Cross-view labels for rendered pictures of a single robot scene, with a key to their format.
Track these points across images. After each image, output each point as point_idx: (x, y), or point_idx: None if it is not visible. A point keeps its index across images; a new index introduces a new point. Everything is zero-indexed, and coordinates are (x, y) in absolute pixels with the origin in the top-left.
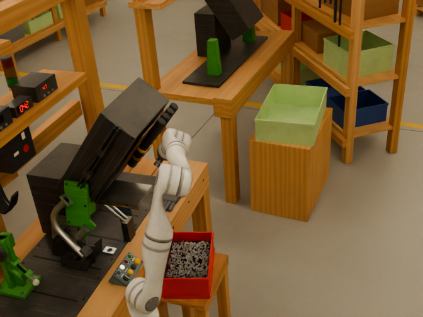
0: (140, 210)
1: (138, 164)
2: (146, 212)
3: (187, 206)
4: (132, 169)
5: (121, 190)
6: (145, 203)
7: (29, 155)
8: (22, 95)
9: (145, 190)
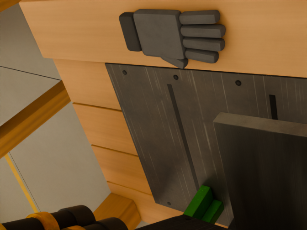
0: (245, 97)
1: (107, 143)
2: (248, 77)
3: None
4: (125, 151)
5: (290, 220)
6: (214, 95)
7: None
8: None
9: (256, 139)
